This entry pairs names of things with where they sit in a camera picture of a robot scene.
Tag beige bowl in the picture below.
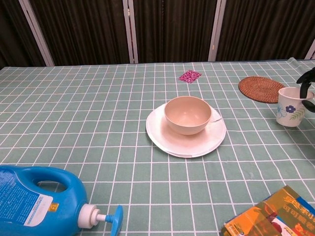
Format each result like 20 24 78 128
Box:
164 95 212 136

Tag green checkered tablecloth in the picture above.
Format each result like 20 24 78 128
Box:
0 57 315 236

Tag white paper plate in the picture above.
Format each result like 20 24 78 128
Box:
145 102 227 158

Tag floral white paper cup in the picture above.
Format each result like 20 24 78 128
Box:
276 87 315 127

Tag pink patterned square sticker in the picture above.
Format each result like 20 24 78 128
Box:
178 70 202 84

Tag blue pump detergent bottle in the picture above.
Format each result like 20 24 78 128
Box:
0 165 124 236

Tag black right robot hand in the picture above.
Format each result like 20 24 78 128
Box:
296 67 315 111

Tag round woven rattan coaster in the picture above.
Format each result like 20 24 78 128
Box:
238 76 287 104

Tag orange yellow snack box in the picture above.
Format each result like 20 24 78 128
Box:
220 185 315 236

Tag white folding screen frame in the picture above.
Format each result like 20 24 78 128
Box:
207 0 226 62
18 0 55 67
304 39 315 60
122 0 139 64

